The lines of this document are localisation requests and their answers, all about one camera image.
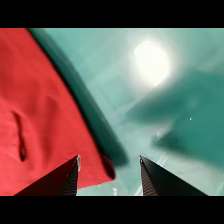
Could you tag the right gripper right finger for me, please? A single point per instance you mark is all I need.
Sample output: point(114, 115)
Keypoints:
point(160, 181)

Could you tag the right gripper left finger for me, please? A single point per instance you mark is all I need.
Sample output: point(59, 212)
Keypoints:
point(61, 181)

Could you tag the red garment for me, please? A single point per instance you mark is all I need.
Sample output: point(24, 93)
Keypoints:
point(40, 110)

